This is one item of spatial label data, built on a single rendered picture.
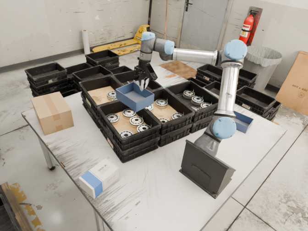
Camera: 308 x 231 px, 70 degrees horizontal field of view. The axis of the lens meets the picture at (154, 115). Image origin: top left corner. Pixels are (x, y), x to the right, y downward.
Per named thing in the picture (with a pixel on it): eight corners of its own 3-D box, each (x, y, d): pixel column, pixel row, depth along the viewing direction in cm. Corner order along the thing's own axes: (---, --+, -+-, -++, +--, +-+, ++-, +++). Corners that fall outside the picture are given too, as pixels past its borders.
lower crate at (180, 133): (190, 135, 175) (193, 123, 167) (159, 149, 160) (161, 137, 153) (161, 109, 200) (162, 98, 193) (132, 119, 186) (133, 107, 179)
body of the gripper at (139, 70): (142, 73, 145) (144, 55, 139) (151, 78, 141) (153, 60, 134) (133, 75, 140) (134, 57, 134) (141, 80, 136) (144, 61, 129)
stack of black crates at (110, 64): (109, 75, 361) (107, 49, 334) (120, 83, 345) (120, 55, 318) (87, 83, 338) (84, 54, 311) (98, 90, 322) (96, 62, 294)
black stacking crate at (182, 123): (192, 124, 168) (195, 112, 161) (161, 138, 154) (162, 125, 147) (162, 99, 193) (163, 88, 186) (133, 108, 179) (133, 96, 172)
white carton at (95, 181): (93, 199, 126) (92, 189, 120) (80, 187, 131) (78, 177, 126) (119, 177, 139) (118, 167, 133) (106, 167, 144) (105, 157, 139)
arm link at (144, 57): (155, 53, 132) (144, 54, 127) (153, 60, 134) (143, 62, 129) (146, 49, 136) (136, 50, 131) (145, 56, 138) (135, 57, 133)
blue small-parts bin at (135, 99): (153, 103, 141) (154, 93, 137) (136, 112, 133) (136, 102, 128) (133, 90, 152) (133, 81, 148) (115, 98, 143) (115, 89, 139)
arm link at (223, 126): (229, 139, 128) (242, 47, 130) (235, 141, 114) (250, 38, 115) (208, 136, 130) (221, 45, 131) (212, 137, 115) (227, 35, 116)
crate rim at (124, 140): (162, 127, 148) (162, 124, 146) (122, 143, 134) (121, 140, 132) (133, 98, 173) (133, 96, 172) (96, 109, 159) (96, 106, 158)
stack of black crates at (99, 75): (102, 94, 316) (100, 64, 289) (114, 103, 300) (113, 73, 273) (76, 103, 293) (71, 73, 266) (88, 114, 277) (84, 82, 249)
